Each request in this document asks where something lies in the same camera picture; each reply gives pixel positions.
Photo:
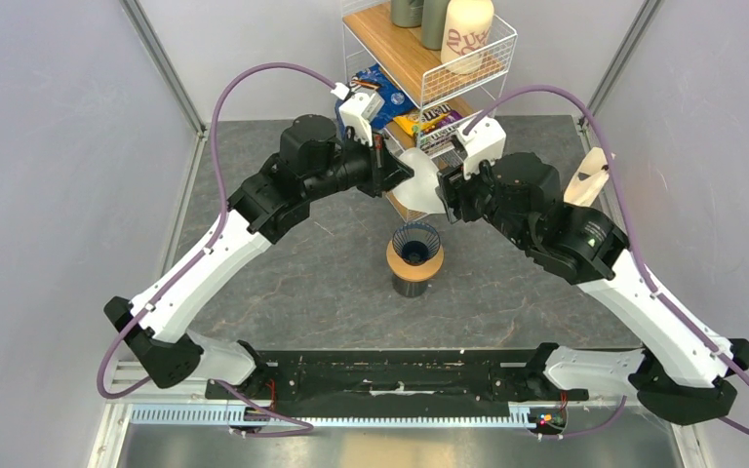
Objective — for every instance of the blue Doritos chip bag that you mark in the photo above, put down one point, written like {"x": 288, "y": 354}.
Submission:
{"x": 373, "y": 79}

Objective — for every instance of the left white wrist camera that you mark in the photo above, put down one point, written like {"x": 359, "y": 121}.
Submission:
{"x": 356, "y": 111}

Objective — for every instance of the yellow M&M candy bag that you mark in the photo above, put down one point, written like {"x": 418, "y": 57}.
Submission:
{"x": 416, "y": 123}

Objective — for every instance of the cream white bottle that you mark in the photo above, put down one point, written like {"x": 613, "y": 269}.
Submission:
{"x": 466, "y": 31}

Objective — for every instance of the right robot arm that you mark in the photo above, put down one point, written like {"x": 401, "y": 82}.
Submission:
{"x": 680, "y": 372}

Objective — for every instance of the wooden ring dripper stand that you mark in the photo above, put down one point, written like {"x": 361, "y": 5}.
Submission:
{"x": 414, "y": 273}

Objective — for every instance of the white wire shelf rack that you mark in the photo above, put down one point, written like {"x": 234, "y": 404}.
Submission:
{"x": 369, "y": 37}

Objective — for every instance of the grey green bottle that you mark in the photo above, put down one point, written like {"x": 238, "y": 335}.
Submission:
{"x": 406, "y": 13}
{"x": 433, "y": 24}

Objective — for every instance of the single white paper filter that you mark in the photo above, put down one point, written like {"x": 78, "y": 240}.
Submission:
{"x": 419, "y": 192}

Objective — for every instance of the aluminium rail frame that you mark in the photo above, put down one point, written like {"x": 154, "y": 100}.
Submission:
{"x": 543, "y": 407}

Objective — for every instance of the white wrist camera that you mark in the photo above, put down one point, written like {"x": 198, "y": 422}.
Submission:
{"x": 484, "y": 142}
{"x": 356, "y": 111}

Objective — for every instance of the blue ribbed coffee dripper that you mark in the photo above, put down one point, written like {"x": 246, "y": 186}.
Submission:
{"x": 416, "y": 242}

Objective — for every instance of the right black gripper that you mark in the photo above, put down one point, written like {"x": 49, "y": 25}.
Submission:
{"x": 452, "y": 183}

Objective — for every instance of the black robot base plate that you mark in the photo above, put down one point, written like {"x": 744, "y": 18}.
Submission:
{"x": 402, "y": 383}

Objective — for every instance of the paper coffee filter stack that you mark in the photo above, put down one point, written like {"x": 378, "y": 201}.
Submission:
{"x": 589, "y": 179}

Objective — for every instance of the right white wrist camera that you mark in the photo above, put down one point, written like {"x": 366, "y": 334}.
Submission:
{"x": 484, "y": 142}

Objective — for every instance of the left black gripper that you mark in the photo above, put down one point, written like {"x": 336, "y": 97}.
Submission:
{"x": 385, "y": 171}

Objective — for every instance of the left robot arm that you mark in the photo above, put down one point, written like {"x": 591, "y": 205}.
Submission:
{"x": 313, "y": 161}

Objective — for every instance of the dark glass carafe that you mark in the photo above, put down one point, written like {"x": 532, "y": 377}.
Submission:
{"x": 407, "y": 288}

